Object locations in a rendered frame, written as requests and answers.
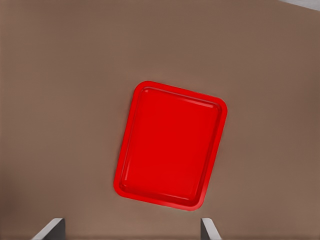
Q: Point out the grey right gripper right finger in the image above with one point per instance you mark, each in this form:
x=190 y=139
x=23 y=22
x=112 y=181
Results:
x=209 y=231

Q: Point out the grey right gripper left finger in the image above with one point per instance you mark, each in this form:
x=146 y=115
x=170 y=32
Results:
x=52 y=230

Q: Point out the red plastic tray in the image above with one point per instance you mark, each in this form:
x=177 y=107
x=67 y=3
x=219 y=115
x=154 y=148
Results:
x=170 y=147

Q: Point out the silver frame post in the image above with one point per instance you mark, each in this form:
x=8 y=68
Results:
x=304 y=3

